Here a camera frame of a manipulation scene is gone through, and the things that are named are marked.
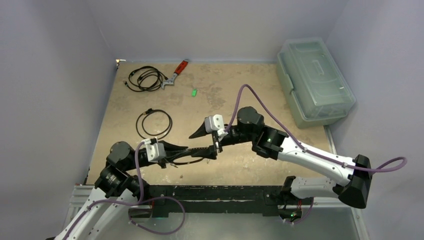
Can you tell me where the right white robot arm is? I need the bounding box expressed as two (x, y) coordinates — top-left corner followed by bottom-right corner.
(189, 106), (372, 209)

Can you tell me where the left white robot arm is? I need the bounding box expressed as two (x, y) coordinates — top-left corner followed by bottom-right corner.
(55, 138), (192, 240)

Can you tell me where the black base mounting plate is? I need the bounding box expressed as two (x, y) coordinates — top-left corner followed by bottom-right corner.
(132, 184), (314, 219)

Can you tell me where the translucent green plastic toolbox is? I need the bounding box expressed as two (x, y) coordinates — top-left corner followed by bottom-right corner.
(276, 37), (356, 129)

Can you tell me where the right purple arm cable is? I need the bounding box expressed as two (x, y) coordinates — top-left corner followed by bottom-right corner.
(225, 84), (408, 175)

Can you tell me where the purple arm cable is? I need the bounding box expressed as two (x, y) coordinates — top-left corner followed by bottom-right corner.
(62, 140), (150, 240)
(225, 84), (408, 175)

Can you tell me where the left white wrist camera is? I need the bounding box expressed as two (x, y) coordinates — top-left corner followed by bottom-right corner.
(141, 137), (167, 163)

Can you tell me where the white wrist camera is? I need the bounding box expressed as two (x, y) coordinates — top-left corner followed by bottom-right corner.
(141, 137), (167, 163)
(204, 114), (225, 134)

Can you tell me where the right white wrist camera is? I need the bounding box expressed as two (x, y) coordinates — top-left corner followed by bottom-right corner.
(204, 114), (225, 134)

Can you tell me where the coiled black cable near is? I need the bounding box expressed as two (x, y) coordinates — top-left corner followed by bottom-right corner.
(135, 108), (173, 140)

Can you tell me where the coiled black cable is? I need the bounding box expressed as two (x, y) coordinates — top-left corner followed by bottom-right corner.
(123, 65), (168, 92)
(135, 108), (173, 140)

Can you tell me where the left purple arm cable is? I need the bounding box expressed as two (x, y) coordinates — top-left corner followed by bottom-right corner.
(62, 140), (150, 240)

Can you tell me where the red handled adjustable wrench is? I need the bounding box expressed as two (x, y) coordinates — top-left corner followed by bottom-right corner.
(160, 59), (190, 90)

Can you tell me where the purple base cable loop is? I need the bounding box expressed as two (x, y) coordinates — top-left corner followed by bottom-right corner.
(127, 195), (186, 235)

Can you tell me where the coiled black cable far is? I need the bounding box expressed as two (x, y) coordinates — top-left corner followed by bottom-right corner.
(123, 65), (168, 92)

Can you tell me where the aluminium frame rail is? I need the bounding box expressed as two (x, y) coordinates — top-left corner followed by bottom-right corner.
(61, 125), (362, 233)

